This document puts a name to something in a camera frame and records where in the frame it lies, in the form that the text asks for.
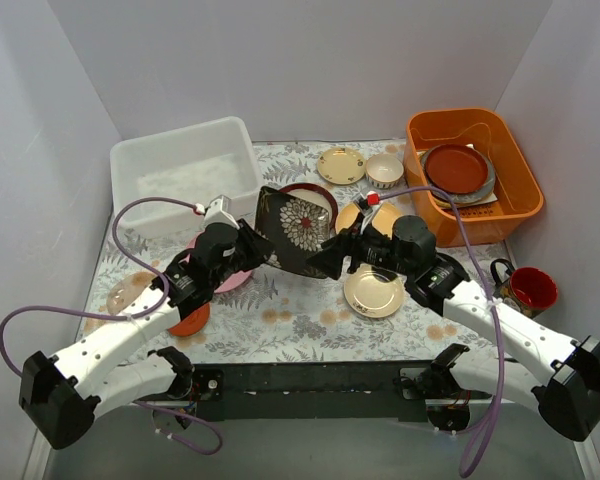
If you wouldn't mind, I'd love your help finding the pink round plate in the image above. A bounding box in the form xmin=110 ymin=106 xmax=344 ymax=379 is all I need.
xmin=187 ymin=237 xmax=255 ymax=295

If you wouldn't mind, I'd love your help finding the large yellow round plate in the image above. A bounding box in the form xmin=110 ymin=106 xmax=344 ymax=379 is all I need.
xmin=335 ymin=202 xmax=404 ymax=237

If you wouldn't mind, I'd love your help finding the black square floral plate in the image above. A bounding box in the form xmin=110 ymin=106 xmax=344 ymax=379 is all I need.
xmin=254 ymin=186 xmax=330 ymax=279

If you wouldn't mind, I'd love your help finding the maroon rimmed round plate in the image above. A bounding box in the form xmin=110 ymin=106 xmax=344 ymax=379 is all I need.
xmin=280 ymin=182 xmax=339 ymax=230

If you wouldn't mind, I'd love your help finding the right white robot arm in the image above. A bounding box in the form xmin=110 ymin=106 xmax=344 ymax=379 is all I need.
xmin=307 ymin=216 xmax=600 ymax=442

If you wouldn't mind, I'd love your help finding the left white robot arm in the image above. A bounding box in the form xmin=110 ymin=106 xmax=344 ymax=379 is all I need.
xmin=19 ymin=220 xmax=274 ymax=450

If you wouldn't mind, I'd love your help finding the yellow plate in orange bin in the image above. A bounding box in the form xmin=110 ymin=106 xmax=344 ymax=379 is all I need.
xmin=432 ymin=192 xmax=490 ymax=209

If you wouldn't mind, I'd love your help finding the red plate in orange bin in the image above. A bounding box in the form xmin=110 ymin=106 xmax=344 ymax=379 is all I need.
xmin=424 ymin=144 xmax=488 ymax=194

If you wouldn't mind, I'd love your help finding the white plastic bin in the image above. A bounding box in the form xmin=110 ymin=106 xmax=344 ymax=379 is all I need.
xmin=110 ymin=116 xmax=264 ymax=218

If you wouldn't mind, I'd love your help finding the orange plastic bin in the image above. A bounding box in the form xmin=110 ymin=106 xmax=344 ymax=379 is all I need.
xmin=403 ymin=108 xmax=544 ymax=245

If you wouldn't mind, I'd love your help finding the floral patterned table mat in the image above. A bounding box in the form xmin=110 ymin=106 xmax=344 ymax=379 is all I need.
xmin=87 ymin=139 xmax=495 ymax=363

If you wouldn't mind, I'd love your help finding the black round plate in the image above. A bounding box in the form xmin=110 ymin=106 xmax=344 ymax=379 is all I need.
xmin=431 ymin=252 xmax=470 ymax=291

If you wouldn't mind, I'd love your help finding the cream plate with black mark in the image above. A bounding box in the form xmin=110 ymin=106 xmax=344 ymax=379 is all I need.
xmin=343 ymin=264 xmax=406 ymax=319

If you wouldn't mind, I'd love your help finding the small red round plate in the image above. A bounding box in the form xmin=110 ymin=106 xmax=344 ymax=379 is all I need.
xmin=168 ymin=303 xmax=211 ymax=337

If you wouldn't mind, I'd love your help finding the white ceramic bowl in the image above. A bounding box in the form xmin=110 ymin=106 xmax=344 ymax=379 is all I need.
xmin=365 ymin=153 xmax=404 ymax=190

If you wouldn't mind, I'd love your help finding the small cream floral plate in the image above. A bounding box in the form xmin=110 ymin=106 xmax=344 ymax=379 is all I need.
xmin=317 ymin=147 xmax=366 ymax=185

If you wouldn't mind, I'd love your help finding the clear glass floral plate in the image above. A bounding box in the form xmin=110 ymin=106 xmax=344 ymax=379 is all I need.
xmin=106 ymin=272 xmax=156 ymax=315

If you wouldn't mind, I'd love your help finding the red black skull mug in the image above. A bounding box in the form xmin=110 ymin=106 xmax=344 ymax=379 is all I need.
xmin=490 ymin=259 xmax=559 ymax=318

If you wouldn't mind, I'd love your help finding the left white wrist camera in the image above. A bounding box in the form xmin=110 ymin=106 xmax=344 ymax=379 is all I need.
xmin=193 ymin=195 xmax=239 ymax=229

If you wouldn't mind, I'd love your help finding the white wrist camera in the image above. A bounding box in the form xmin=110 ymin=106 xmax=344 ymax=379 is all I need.
xmin=193 ymin=195 xmax=239 ymax=229
xmin=354 ymin=191 xmax=381 ymax=233

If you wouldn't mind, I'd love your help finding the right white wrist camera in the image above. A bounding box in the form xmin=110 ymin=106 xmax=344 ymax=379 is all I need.
xmin=354 ymin=191 xmax=381 ymax=233

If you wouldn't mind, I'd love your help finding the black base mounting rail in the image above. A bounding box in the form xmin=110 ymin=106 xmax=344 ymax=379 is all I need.
xmin=145 ymin=361 xmax=488 ymax=422

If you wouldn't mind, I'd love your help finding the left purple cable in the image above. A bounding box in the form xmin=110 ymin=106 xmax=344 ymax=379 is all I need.
xmin=0 ymin=196 xmax=224 ymax=455

